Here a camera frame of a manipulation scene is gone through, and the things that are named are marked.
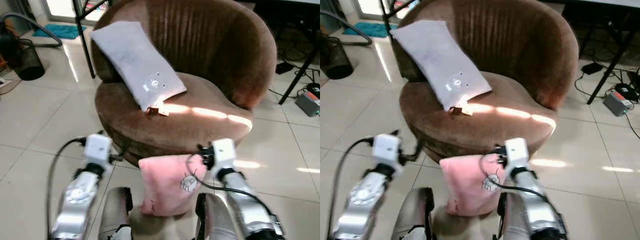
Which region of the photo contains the silver right robot leg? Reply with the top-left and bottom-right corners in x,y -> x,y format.
497,192 -> 532,240
194,192 -> 239,240

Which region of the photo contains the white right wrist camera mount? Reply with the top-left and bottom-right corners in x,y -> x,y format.
209,138 -> 237,174
503,137 -> 531,171

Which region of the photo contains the white pillow with round print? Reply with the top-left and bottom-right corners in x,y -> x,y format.
389,20 -> 493,112
90,21 -> 188,112

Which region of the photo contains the silver left robot leg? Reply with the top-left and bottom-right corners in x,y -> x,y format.
389,187 -> 435,240
97,187 -> 134,240

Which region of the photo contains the black power adapter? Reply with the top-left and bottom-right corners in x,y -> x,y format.
274,60 -> 295,75
580,61 -> 604,76

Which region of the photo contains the black metal stand leg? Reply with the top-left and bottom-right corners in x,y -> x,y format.
72,0 -> 110,80
378,0 -> 407,32

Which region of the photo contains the black folding table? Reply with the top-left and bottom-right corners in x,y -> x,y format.
250,0 -> 321,106
562,0 -> 640,106

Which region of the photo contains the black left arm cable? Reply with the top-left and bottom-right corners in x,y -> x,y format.
332,135 -> 375,223
46,136 -> 87,223

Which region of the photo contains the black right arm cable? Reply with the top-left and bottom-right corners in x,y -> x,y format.
478,154 -> 552,202
185,152 -> 274,212

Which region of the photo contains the black mesh waste basket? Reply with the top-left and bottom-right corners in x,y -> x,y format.
320,36 -> 355,80
9,38 -> 46,81

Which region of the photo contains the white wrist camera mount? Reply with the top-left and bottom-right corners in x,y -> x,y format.
209,138 -> 237,174
503,137 -> 531,171
372,133 -> 404,168
83,133 -> 114,166

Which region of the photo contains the grey box with red label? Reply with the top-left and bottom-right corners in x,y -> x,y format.
603,90 -> 632,117
294,90 -> 321,118

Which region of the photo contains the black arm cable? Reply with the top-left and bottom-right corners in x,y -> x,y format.
185,152 -> 274,212
46,136 -> 87,223
332,135 -> 375,223
478,154 -> 552,202

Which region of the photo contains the teal floor mat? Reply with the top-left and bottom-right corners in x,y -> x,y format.
32,23 -> 81,40
342,21 -> 391,39

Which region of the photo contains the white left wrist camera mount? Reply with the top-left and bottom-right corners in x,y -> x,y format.
83,133 -> 114,166
372,133 -> 404,168

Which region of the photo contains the brown round velvet sofa chair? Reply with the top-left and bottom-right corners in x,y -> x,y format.
91,0 -> 278,169
392,0 -> 580,166

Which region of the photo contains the pink pillow with cartoon print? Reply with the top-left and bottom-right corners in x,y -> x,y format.
439,154 -> 507,217
138,154 -> 209,217

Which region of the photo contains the silver robot leg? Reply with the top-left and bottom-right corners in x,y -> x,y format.
194,192 -> 239,240
389,187 -> 435,240
97,187 -> 134,240
497,192 -> 532,240

